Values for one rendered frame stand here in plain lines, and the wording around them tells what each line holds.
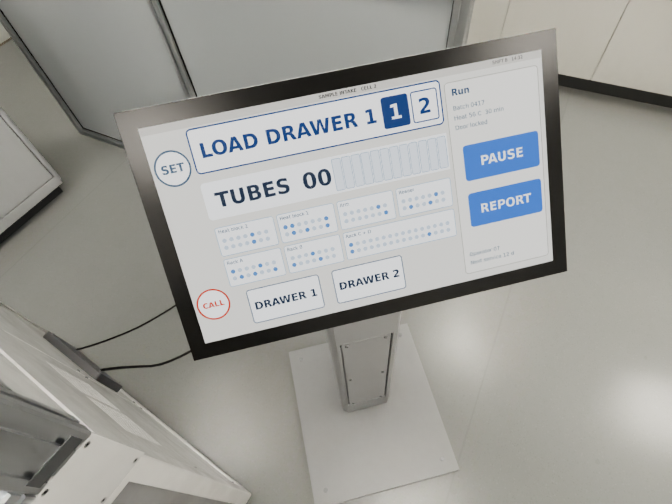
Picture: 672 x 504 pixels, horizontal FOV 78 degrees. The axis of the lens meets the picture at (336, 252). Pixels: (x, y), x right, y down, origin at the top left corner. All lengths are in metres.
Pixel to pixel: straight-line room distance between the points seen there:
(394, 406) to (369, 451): 0.16
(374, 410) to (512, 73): 1.14
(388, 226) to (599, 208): 1.71
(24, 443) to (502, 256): 0.59
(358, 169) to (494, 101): 0.18
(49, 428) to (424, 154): 0.52
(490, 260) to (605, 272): 1.39
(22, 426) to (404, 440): 1.12
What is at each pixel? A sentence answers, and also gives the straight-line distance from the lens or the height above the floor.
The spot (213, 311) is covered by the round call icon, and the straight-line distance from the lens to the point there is 0.55.
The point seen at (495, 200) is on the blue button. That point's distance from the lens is 0.57.
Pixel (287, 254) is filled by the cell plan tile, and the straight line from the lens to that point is 0.52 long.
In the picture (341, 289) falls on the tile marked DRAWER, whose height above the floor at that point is 1.00.
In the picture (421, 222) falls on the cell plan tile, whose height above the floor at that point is 1.05.
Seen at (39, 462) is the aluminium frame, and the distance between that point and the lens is 0.60.
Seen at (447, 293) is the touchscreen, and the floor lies 0.97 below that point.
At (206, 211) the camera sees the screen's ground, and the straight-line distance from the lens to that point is 0.52.
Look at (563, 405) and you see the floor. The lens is 1.65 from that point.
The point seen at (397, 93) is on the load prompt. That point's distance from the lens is 0.52.
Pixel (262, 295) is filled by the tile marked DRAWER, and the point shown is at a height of 1.01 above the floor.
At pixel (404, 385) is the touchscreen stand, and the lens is 1.50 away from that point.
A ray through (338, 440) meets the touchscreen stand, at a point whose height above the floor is 0.04.
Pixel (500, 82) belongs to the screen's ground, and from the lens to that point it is 0.57.
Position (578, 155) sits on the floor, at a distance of 2.38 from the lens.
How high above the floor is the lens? 1.47
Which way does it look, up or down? 55 degrees down
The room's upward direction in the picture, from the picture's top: 7 degrees counter-clockwise
